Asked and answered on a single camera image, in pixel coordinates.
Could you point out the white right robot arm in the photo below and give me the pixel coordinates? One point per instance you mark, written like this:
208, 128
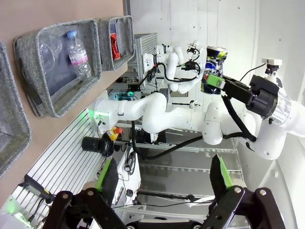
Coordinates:
181, 119

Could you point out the clear plastic water bottle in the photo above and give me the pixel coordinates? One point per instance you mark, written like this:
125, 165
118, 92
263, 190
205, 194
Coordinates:
78, 57

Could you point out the crushed red drink can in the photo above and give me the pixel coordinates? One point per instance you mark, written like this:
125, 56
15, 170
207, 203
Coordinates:
115, 46

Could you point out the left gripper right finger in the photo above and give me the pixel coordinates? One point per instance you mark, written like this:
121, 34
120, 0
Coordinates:
243, 210

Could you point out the clear plastic cup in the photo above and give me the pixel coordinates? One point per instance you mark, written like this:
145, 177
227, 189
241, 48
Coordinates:
51, 52

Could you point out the black control box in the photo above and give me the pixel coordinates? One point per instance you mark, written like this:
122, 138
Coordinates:
133, 87

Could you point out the crushed black drink can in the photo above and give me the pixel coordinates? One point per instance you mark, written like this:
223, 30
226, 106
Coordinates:
215, 60

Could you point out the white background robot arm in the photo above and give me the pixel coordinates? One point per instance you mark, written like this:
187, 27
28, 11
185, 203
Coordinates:
171, 64

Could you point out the clear acrylic barrier panel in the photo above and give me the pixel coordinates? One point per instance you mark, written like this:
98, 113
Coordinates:
190, 162

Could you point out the aluminium profile mounting base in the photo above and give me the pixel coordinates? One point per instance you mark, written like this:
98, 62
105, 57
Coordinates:
143, 45
66, 148

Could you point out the yellow red emergency stop button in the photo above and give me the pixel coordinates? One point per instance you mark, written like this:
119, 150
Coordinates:
115, 133

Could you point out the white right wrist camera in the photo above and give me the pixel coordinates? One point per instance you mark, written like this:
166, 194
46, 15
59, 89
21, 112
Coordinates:
271, 61

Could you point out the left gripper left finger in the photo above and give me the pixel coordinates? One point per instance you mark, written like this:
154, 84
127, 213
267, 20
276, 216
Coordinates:
83, 210

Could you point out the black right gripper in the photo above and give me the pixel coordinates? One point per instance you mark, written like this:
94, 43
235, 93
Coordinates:
262, 100

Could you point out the grey fabric basket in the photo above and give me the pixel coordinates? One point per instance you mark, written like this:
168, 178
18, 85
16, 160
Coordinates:
127, 40
31, 78
12, 119

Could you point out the small white camera on pole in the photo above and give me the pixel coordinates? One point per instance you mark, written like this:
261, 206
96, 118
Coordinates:
194, 104

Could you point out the black cylinder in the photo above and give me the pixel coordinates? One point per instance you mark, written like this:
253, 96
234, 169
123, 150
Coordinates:
91, 144

